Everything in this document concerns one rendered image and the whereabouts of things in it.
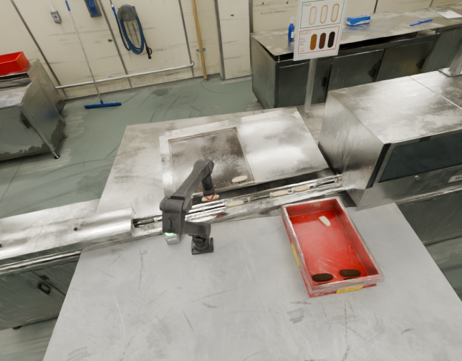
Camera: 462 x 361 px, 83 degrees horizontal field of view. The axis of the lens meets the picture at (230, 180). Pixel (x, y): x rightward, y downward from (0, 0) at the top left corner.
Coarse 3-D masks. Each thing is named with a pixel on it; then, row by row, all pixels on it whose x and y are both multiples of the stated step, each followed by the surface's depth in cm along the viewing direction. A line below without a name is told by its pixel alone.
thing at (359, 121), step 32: (352, 96) 145; (384, 96) 142; (416, 96) 140; (448, 96) 137; (352, 128) 136; (384, 128) 123; (416, 128) 121; (448, 128) 119; (352, 160) 142; (384, 160) 123; (352, 192) 148; (384, 192) 142; (416, 192) 149
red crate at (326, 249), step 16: (304, 224) 146; (320, 224) 145; (336, 224) 144; (304, 240) 139; (320, 240) 138; (336, 240) 137; (304, 256) 132; (320, 256) 132; (336, 256) 131; (352, 256) 130; (320, 272) 126; (336, 272) 125
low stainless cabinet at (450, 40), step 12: (408, 12) 393; (420, 12) 388; (432, 12) 384; (456, 12) 375; (444, 24) 346; (456, 24) 344; (444, 36) 352; (456, 36) 356; (444, 48) 365; (456, 48) 369; (432, 60) 374; (444, 60) 378
